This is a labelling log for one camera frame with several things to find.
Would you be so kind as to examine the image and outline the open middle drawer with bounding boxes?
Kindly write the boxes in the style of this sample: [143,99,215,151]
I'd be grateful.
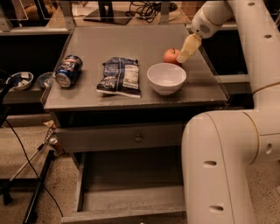
[61,146,187,224]

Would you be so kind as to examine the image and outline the black tangled cables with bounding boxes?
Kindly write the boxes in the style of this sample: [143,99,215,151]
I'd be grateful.
[125,0,179,25]

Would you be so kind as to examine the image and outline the black stand leg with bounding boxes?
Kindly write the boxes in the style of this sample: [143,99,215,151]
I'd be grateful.
[23,150,54,224]

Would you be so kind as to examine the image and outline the grey drawer cabinet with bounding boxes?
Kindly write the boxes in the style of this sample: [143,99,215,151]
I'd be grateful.
[45,24,228,224]

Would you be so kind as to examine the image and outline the closed top drawer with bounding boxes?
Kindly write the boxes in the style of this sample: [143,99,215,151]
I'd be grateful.
[56,122,183,153]

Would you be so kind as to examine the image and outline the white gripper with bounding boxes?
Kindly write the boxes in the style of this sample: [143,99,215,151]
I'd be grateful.
[177,0,233,64]

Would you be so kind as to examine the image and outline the black monitor stand base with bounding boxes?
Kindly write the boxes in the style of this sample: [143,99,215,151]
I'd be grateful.
[83,1,132,25]

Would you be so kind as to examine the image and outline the bowl with items on shelf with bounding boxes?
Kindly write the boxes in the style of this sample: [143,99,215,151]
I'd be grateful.
[6,72,34,90]

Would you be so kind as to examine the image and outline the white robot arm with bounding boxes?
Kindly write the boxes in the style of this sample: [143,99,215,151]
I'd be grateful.
[181,0,280,224]

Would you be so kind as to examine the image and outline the white bowl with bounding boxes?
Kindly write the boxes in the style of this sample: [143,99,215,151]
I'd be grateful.
[147,63,187,95]

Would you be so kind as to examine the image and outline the blue chip bag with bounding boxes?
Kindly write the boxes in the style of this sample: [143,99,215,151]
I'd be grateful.
[96,57,141,98]

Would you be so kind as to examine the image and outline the blue soda can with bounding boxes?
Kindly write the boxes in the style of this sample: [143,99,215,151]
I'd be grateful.
[55,55,83,88]

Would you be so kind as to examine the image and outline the black cable on floor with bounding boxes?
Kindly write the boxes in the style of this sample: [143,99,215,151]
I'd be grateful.
[0,116,65,218]

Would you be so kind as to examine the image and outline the red apple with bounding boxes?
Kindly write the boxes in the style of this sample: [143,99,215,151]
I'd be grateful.
[164,48,180,66]

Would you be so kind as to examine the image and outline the small glass bowl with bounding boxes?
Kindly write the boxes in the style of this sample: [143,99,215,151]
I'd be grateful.
[36,72,54,89]

